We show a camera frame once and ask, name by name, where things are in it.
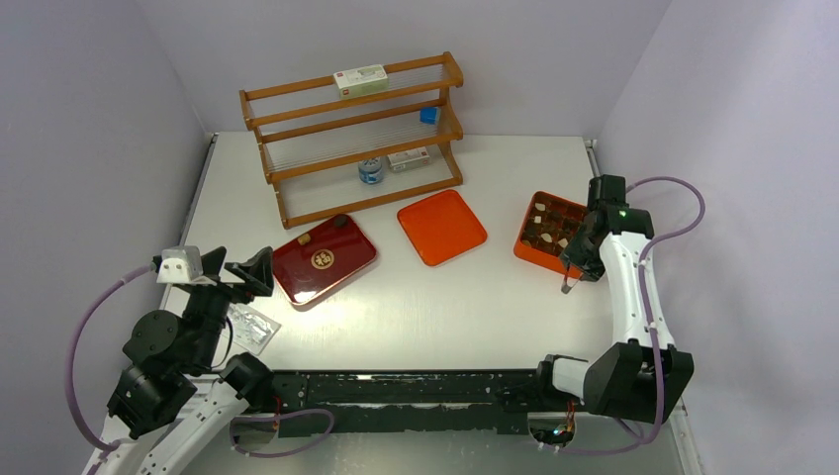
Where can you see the orange box lid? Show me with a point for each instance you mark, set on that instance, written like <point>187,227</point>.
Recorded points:
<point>441,227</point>

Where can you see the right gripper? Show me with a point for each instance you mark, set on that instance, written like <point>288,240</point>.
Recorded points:
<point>592,268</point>

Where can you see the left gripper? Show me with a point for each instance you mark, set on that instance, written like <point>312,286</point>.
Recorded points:
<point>255,271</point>

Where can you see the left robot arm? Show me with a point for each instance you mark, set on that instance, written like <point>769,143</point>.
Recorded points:
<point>168,403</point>

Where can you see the pink tongs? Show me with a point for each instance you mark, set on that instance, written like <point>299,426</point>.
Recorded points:
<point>569,282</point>

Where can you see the orange compartment box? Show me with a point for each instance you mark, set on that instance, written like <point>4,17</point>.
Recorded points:
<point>548,226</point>

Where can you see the blue lidded jar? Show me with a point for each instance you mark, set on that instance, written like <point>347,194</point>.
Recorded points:
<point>370,171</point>

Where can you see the black base frame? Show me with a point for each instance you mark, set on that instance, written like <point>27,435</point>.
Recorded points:
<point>357,401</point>

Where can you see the clear plastic bag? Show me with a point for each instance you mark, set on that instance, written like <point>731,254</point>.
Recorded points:
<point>252,330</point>

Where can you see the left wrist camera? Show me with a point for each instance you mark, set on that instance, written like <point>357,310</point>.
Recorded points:
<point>179,265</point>

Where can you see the white red small box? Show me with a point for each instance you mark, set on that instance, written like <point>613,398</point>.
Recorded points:
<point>408,159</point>

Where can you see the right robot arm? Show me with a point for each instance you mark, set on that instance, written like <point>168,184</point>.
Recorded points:
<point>642,375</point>

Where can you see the wooden three-tier shelf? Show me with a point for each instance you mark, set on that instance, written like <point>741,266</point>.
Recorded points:
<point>310,141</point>

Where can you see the dark red tray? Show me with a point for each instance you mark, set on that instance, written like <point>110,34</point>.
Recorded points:
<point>306,273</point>

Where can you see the white green box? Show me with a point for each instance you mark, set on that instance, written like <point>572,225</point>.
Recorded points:
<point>361,81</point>

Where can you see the blue cube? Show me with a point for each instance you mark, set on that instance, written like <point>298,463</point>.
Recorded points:
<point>429,115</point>

